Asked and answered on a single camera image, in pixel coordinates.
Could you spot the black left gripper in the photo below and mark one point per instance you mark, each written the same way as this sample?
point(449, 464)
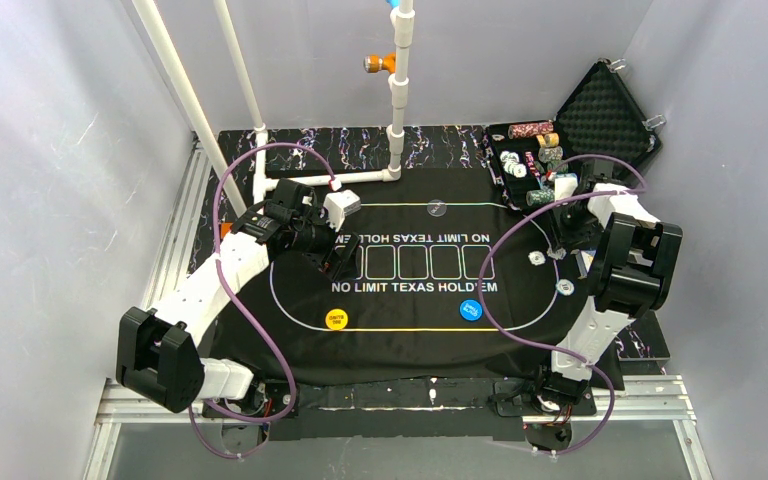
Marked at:
point(331, 248)

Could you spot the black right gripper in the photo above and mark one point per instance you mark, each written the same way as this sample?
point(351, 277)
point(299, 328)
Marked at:
point(564, 235)

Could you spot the white blue poker chip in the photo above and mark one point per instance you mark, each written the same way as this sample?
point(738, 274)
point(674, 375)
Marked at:
point(537, 258)
point(565, 287)

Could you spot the yellow big blind button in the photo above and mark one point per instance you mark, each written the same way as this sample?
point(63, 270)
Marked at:
point(336, 319)

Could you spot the blue small blind button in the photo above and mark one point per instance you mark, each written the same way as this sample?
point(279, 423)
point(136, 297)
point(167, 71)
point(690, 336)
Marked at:
point(471, 310)

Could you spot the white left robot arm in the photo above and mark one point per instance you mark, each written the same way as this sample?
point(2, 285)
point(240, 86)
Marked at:
point(157, 350)

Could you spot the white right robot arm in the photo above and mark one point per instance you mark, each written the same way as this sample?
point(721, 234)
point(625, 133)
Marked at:
point(632, 268)

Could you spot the blue playing card deck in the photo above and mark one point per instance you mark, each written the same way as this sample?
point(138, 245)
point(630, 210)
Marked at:
point(584, 260)

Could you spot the green and pink chip row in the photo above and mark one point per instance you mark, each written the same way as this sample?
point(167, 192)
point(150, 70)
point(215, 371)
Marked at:
point(539, 197)

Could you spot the dark green chip row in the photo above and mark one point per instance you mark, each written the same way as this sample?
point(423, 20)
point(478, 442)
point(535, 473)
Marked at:
point(551, 158)

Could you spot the white chips in case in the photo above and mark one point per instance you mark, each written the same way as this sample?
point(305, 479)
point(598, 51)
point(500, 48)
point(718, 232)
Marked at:
point(512, 164)

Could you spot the black poker felt mat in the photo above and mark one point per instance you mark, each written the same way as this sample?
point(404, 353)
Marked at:
point(414, 272)

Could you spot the yellow chip row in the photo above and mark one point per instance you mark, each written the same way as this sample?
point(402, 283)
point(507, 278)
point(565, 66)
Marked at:
point(548, 140)

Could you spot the red white chip row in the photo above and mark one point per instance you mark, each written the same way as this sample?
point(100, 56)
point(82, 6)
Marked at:
point(530, 129)

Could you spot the black poker chip case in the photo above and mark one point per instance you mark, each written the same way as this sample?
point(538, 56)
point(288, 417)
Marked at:
point(600, 116)

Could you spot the orange clamp knob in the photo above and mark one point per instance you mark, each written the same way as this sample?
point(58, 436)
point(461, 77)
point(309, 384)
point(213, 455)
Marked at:
point(375, 64)

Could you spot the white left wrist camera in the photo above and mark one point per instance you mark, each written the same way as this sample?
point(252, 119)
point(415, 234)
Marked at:
point(339, 205)

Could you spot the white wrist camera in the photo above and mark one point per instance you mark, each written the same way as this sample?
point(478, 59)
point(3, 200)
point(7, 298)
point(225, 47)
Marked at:
point(564, 185)
point(339, 205)

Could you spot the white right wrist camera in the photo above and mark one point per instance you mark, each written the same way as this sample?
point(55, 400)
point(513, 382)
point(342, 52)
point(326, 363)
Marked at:
point(564, 185)

